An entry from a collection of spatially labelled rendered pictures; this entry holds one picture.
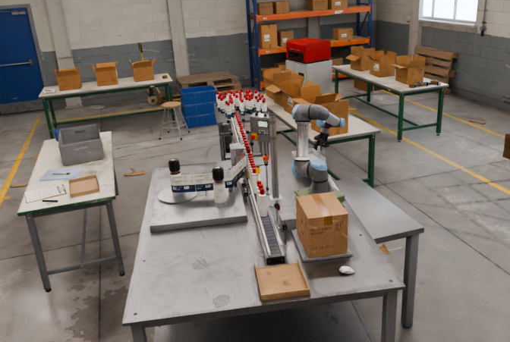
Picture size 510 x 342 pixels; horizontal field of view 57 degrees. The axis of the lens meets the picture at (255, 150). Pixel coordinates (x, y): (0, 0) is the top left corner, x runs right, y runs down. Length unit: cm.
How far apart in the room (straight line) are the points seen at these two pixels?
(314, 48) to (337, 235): 628
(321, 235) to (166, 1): 848
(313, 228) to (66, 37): 857
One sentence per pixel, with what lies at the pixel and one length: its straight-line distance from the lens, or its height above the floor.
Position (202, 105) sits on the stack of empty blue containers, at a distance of 818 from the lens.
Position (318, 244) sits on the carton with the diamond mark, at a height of 94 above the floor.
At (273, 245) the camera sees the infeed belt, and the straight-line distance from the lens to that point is 295.
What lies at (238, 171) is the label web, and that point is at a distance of 373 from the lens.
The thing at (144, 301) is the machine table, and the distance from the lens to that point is 273.
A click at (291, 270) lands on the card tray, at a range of 281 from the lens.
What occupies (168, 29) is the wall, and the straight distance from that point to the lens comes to 1073.
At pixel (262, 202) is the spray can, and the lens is 320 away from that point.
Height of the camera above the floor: 245
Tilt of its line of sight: 21 degrees down
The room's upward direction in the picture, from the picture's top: 4 degrees counter-clockwise
